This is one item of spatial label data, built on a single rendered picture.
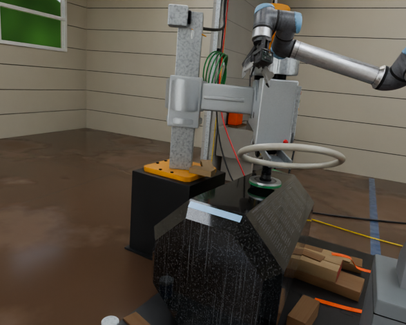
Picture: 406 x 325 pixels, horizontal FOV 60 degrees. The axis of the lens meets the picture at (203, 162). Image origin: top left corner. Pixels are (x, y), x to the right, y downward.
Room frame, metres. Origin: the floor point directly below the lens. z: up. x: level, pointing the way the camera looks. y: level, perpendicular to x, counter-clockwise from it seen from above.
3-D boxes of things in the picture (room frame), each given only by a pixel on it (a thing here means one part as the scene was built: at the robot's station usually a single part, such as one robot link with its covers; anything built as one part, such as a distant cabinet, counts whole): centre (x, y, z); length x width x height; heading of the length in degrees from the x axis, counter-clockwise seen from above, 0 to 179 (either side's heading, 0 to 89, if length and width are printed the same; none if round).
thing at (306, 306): (2.04, -0.76, 0.07); 0.30 x 0.12 x 0.12; 146
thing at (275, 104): (2.35, -0.43, 1.37); 0.36 x 0.22 x 0.45; 178
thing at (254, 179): (2.27, -0.43, 0.92); 0.21 x 0.21 x 0.01
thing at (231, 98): (2.97, -0.01, 1.41); 0.74 x 0.34 x 0.25; 85
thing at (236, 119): (5.77, -0.49, 1.00); 0.50 x 0.22 x 0.33; 156
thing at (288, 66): (2.62, -0.44, 1.66); 0.96 x 0.25 x 0.17; 178
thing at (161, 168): (2.98, 0.19, 0.76); 0.49 x 0.49 x 0.05; 59
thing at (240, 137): (5.79, -0.73, 0.43); 1.30 x 0.62 x 0.86; 156
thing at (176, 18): (2.86, 0.28, 2.00); 0.20 x 0.18 x 0.15; 59
